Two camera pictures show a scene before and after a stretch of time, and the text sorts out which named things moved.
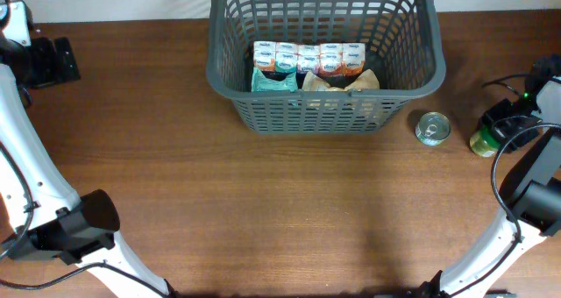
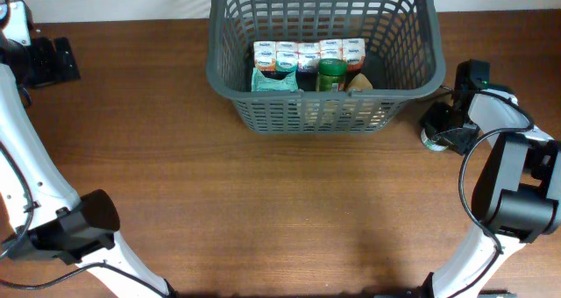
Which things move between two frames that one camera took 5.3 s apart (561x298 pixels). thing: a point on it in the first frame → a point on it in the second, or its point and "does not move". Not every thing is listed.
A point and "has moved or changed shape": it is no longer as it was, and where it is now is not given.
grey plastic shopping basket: (397, 23) does not move
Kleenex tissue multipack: (322, 59) does not move
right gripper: (495, 113) → (460, 140)
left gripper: (45, 49) does not move
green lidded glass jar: (484, 143) has moved or changed shape
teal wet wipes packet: (260, 82) does not move
